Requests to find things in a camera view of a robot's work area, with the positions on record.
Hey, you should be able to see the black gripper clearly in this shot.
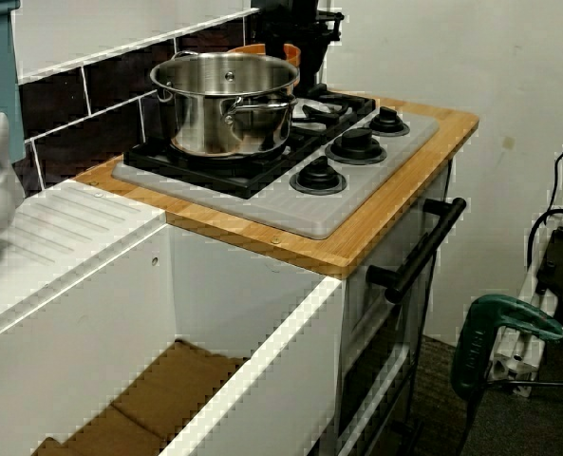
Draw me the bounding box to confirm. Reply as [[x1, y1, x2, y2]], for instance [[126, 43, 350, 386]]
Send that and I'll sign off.
[[264, 9, 347, 61]]

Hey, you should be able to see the orange plastic pot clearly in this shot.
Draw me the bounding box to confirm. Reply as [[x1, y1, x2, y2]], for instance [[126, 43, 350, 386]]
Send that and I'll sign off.
[[225, 43, 303, 72]]

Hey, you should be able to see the stainless steel pot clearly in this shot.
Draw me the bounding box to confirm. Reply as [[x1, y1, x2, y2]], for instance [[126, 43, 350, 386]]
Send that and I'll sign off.
[[149, 50, 301, 158]]

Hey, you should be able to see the black stove knob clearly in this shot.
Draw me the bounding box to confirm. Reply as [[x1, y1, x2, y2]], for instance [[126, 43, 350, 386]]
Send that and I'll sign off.
[[368, 106, 411, 139], [325, 128, 387, 166], [289, 156, 350, 196]]

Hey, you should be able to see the grey toy stove plate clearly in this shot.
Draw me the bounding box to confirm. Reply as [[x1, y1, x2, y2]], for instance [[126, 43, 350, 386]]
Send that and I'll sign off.
[[112, 109, 441, 240]]

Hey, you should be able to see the black burner grate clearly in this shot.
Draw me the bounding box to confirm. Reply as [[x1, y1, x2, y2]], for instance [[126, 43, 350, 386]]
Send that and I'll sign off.
[[288, 92, 377, 142], [122, 132, 306, 200]]

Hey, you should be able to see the wooden kitchen counter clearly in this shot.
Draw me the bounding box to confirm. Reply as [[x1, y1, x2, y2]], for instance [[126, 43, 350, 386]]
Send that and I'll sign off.
[[74, 92, 480, 280]]

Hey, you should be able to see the white toy sink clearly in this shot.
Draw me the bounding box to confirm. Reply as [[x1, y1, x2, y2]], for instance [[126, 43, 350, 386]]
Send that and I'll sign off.
[[0, 179, 353, 456]]

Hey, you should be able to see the grey toy faucet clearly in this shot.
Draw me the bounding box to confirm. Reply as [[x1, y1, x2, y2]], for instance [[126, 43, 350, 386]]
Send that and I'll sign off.
[[0, 112, 26, 299]]

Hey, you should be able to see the white toy oven front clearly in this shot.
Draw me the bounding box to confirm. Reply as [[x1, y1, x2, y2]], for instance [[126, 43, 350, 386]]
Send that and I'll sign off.
[[337, 156, 458, 456]]

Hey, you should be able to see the brown cardboard piece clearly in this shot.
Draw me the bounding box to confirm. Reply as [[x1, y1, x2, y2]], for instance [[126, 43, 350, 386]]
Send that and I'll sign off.
[[31, 338, 249, 456]]

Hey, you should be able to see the black oven door handle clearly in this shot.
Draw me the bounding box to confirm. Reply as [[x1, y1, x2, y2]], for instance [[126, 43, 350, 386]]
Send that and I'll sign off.
[[366, 197, 467, 304]]

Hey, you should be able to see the long black cable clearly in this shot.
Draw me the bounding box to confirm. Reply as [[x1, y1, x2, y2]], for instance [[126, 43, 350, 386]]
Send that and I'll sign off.
[[526, 121, 563, 286]]

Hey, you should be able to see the white metal frame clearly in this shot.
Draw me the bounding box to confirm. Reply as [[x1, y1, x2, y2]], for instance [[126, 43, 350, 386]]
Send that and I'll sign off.
[[489, 156, 563, 398]]

